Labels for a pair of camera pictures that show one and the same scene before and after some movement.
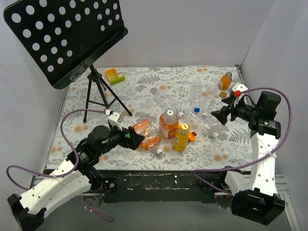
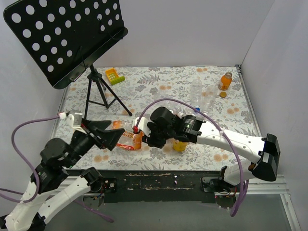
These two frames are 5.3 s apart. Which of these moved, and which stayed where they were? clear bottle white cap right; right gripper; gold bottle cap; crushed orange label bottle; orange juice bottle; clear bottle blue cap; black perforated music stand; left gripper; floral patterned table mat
Moved: right gripper; left gripper; crushed orange label bottle
Stayed: orange juice bottle; gold bottle cap; black perforated music stand; floral patterned table mat; clear bottle blue cap; clear bottle white cap right
